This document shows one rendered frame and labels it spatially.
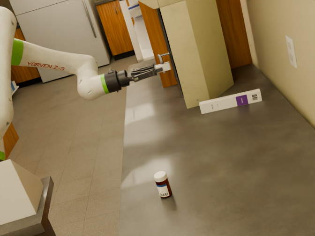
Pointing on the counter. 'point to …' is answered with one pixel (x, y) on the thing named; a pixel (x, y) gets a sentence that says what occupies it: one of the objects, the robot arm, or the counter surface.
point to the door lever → (161, 57)
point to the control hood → (151, 3)
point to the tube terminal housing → (197, 48)
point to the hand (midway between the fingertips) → (162, 67)
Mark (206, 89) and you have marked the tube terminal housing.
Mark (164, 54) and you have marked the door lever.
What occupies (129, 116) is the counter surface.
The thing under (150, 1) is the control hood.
